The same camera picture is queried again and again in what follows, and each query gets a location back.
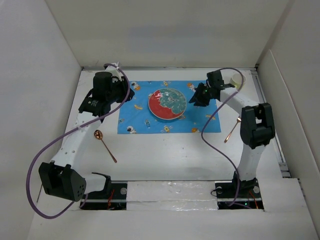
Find copper spoon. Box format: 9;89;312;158
93;129;118;163

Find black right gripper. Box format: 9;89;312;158
189;82;214;107

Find copper fork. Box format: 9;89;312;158
224;116;242;144

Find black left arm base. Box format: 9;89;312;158
79;172;128;211

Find red and teal plate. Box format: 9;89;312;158
148;88;187;121

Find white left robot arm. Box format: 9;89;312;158
38;69;209;202

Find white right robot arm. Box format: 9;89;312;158
197;69;276;197

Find blue space print cloth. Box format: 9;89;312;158
117;80;221;134

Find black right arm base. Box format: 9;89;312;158
210;174;264;210

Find pale yellow mug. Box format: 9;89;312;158
229;73;247;90

